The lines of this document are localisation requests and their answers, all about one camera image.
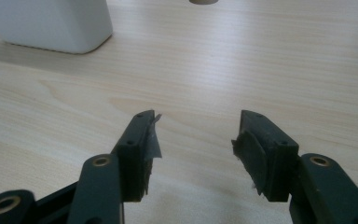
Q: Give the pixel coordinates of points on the round beige object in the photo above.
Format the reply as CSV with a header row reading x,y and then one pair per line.
x,y
203,2

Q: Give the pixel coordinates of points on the white square container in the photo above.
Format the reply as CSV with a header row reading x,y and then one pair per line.
x,y
52,23

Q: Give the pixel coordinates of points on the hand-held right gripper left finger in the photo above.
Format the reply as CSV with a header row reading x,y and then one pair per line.
x,y
130,161

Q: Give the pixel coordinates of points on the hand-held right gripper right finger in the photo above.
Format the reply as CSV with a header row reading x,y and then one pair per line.
x,y
276,161

